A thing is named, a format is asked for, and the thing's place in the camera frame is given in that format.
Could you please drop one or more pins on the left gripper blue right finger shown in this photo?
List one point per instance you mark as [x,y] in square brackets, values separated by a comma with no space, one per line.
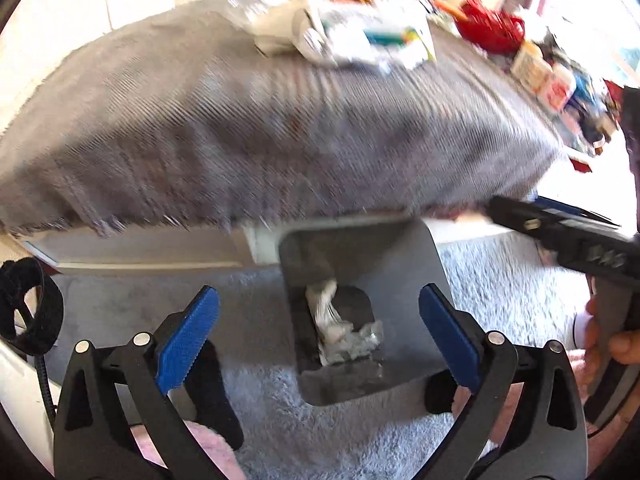
[456,334]

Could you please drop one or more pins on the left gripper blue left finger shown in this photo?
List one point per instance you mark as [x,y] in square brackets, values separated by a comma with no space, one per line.
[181,336]

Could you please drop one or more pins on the white silver wrapper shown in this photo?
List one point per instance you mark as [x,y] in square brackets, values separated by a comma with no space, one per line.
[338,340]

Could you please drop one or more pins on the green white paper box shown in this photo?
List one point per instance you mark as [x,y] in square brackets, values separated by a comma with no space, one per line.
[346,34]

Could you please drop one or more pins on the grey trash bin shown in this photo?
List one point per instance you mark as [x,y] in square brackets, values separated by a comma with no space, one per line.
[379,271]

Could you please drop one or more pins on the person's right hand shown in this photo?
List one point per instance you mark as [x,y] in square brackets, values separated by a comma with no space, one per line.
[623,347]

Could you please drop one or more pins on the yellow cap white bottle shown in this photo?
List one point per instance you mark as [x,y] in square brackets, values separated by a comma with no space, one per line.
[529,67]

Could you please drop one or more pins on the red plastic basket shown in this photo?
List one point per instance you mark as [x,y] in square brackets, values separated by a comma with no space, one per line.
[496,32]

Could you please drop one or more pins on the grey plaid tablecloth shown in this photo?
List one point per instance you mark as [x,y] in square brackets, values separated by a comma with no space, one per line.
[178,119]

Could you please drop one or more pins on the orange handled tool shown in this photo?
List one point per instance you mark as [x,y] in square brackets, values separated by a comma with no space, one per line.
[454,11]

